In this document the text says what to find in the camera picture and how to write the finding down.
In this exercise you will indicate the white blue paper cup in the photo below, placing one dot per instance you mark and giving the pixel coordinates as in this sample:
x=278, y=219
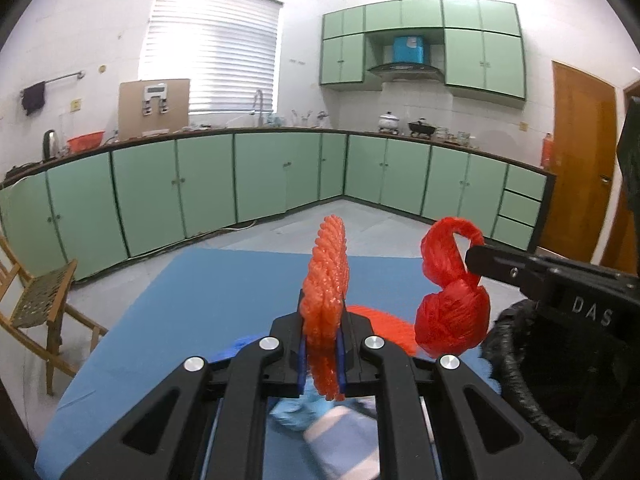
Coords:
x=344, y=442

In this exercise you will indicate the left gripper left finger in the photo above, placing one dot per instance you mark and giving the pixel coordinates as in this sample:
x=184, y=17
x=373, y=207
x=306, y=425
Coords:
x=289, y=376

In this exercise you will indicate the white window blind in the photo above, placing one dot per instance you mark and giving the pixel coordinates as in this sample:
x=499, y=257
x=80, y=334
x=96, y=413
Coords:
x=226, y=48

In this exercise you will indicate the range hood with blue film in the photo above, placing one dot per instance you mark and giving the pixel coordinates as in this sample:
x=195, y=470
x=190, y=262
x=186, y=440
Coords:
x=403, y=58

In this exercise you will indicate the orange foam net on table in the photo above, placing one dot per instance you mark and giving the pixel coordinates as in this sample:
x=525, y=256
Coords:
x=389, y=327

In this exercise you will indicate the red fire extinguisher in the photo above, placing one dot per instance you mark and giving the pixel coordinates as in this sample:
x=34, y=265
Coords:
x=547, y=151

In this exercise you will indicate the black wok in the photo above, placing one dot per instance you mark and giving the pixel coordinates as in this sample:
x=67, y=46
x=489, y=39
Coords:
x=421, y=129

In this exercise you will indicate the kitchen faucet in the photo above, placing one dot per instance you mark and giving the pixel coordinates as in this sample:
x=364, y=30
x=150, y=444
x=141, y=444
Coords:
x=258, y=107

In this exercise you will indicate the wall towel bar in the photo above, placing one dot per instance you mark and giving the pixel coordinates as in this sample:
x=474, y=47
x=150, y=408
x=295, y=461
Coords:
x=79, y=74

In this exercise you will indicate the red plastic basin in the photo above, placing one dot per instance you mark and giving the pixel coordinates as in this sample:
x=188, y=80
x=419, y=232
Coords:
x=85, y=142

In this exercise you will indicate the blue plastic bag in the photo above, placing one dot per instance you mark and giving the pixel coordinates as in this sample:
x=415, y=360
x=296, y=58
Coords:
x=235, y=348

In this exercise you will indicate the blue table mat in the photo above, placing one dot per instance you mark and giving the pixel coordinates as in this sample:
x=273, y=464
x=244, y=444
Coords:
x=203, y=302

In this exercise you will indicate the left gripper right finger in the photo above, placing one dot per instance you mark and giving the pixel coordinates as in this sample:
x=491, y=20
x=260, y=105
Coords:
x=356, y=375

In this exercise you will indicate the green lower kitchen cabinets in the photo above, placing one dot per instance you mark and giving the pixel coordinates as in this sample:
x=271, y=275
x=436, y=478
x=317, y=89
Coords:
x=124, y=201

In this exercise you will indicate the dark hanging towel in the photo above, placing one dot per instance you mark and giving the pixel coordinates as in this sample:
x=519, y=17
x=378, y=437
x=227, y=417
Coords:
x=33, y=98

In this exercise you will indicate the green upper wall cabinets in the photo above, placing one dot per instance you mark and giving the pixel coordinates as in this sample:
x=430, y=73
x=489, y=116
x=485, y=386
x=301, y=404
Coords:
x=475, y=48

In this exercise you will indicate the steel kettle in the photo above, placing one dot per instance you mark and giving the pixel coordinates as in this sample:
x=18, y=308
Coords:
x=50, y=145

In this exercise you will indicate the brown wooden door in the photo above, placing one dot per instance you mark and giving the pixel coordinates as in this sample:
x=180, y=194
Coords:
x=582, y=159

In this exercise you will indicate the cardboard box with water purifier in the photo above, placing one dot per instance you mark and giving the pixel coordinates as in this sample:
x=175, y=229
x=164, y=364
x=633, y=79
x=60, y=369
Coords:
x=147, y=107

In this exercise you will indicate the wooden chair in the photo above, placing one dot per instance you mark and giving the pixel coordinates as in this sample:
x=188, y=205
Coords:
x=37, y=317

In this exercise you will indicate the orange foam fruit net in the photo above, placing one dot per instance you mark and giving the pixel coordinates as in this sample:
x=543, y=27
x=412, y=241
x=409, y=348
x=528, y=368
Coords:
x=324, y=291

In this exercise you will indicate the black trash bag bin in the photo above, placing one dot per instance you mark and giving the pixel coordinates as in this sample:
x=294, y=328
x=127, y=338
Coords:
x=582, y=398

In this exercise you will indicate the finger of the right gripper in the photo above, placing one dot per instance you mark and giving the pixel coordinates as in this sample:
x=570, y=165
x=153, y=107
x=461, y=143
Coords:
x=505, y=266

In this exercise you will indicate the white cooking pot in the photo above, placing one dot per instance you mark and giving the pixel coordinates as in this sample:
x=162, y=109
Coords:
x=388, y=123

